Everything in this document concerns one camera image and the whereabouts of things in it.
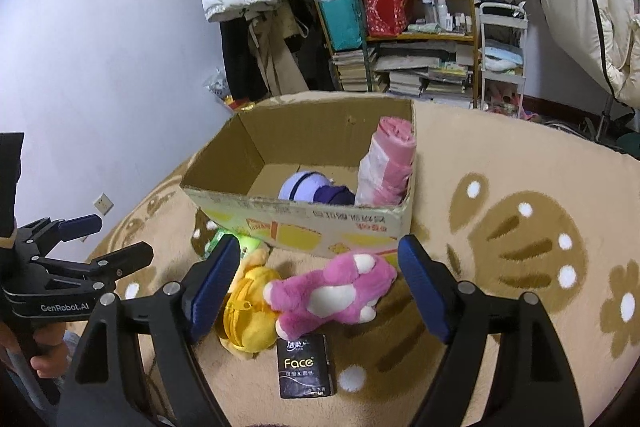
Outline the green tissue pack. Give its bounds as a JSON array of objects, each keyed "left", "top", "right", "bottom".
[{"left": 203, "top": 229, "right": 271, "bottom": 260}]

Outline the yellow plush toy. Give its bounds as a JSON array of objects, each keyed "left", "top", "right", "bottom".
[{"left": 215, "top": 246, "right": 280, "bottom": 360}]

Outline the black Face tissue pack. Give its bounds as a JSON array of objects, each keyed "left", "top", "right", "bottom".
[{"left": 276, "top": 334, "right": 334, "bottom": 400}]

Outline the purple plush toy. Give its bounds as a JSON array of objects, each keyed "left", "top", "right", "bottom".
[{"left": 278, "top": 171, "right": 355, "bottom": 206}]

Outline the pink plush toy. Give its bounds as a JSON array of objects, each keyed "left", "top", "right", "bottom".
[{"left": 262, "top": 251, "right": 397, "bottom": 341}]

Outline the pink plastic bag roll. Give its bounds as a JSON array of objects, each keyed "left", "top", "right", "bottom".
[{"left": 355, "top": 116, "right": 416, "bottom": 207}]

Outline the person's left hand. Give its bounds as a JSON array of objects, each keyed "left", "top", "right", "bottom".
[{"left": 0, "top": 323, "right": 70, "bottom": 379}]

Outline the brown cardboard box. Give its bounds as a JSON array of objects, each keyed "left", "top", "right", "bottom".
[{"left": 181, "top": 92, "right": 414, "bottom": 258}]

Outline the beige trench coat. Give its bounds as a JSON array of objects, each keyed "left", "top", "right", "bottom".
[{"left": 248, "top": 1, "right": 309, "bottom": 96}]

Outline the stack of books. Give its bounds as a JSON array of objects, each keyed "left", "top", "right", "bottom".
[{"left": 332, "top": 39, "right": 476, "bottom": 106}]

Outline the teal bag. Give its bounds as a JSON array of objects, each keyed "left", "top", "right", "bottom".
[{"left": 318, "top": 0, "right": 361, "bottom": 52}]

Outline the white rolling cart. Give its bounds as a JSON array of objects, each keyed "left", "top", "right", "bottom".
[{"left": 476, "top": 1, "right": 528, "bottom": 119}]

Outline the red gift bag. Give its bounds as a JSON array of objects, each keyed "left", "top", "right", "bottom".
[{"left": 362, "top": 0, "right": 412, "bottom": 38}]

